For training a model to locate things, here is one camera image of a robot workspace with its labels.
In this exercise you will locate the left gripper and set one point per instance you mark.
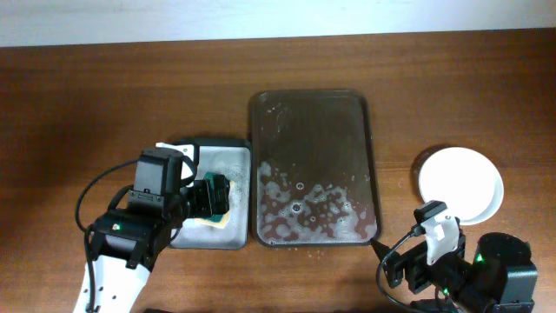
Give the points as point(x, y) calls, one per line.
point(203, 191)

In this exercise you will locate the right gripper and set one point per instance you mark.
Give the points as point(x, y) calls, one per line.
point(414, 258)

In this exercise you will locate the green yellow sponge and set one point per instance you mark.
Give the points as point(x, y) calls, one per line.
point(218, 221)

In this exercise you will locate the cream white plate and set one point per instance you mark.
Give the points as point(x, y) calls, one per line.
point(465, 180)

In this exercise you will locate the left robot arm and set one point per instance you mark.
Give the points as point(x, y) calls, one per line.
point(143, 218)

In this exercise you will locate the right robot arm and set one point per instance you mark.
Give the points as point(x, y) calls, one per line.
point(500, 279)

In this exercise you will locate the black soapy water tray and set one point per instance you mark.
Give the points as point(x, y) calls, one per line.
point(231, 158)

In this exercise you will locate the brown serving tray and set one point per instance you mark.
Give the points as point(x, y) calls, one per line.
point(314, 178)

